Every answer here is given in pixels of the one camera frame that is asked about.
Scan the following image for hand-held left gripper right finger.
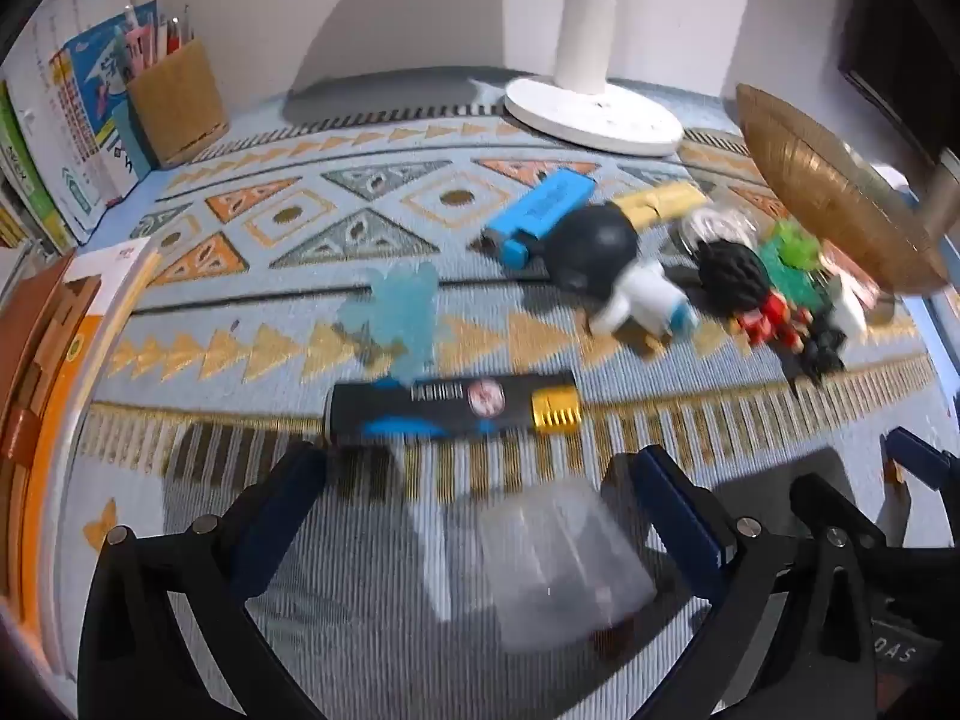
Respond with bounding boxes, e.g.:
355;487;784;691
604;444;878;720

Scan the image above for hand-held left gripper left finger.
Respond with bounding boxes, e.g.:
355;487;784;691
79;439;331;720

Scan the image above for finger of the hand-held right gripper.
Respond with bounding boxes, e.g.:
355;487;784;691
881;426;960;492
789;472;887;548

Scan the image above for clear plastic cup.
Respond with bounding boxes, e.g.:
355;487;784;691
476;480;657;653

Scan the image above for black hair clipper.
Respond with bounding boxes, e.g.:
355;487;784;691
324;371;580;451

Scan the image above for bright green toy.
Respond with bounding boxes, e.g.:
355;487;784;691
757;219;837;308

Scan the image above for black-haired red figurine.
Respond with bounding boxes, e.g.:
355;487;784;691
694;236;815;353

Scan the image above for translucent teal toy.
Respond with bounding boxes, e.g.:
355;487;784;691
334;262;451;383

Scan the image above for gold wire bowl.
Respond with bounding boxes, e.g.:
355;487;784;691
735;82;952;295

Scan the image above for dark-headed white figurine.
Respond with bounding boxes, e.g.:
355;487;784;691
546;202;700;357

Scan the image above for clear round container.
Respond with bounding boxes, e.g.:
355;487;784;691
679;206;758;252

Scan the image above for yellow rectangular bar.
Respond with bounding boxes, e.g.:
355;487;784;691
615;180;710;230

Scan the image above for blue lighter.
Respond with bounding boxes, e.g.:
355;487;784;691
480;171;597;269

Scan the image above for small black toy figure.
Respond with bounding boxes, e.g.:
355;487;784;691
786;306;848;400

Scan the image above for patterned blue woven mat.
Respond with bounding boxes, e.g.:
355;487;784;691
56;79;960;720

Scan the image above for orange and white box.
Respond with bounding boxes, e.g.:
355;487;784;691
19;236;162;676

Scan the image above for grey cylindrical monitor stand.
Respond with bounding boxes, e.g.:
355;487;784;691
924;148;960;241

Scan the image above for brown wooden block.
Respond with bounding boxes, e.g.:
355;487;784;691
0;255;76;593

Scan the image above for white lamp base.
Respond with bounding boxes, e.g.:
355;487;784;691
504;0;685;158

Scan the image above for black monitor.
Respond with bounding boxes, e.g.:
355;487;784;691
836;0;960;166

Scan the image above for wooden pen holder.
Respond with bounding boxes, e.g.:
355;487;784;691
124;37;230;170

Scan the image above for row of upright books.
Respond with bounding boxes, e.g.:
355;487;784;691
0;0;162;248

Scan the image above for bundle of pens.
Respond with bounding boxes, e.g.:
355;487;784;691
116;4;196;80

